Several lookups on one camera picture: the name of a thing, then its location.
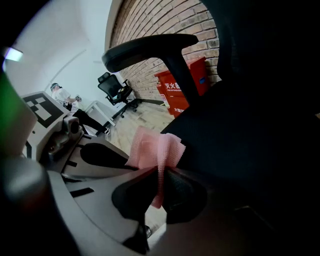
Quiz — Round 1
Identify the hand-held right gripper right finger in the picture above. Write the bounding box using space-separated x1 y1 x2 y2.
149 166 289 256

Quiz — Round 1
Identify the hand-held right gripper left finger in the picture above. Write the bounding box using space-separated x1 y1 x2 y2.
46 166 162 255

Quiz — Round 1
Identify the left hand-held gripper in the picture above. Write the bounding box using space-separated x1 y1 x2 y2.
21 91 139 179

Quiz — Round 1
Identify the pink cloth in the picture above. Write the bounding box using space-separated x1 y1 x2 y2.
124 125 187 210

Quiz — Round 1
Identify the black chair with mesh seat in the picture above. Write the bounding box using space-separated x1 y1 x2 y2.
101 0 320 226

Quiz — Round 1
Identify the black office chair with headrest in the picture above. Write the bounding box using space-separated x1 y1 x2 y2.
97 71 140 119

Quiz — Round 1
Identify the white desk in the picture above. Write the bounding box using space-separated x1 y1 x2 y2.
83 99 117 127

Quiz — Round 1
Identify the red fire equipment cabinet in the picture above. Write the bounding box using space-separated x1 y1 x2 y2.
154 56 210 119

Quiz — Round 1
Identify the rectangular ceiling light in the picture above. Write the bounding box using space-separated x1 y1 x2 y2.
4 47 24 63

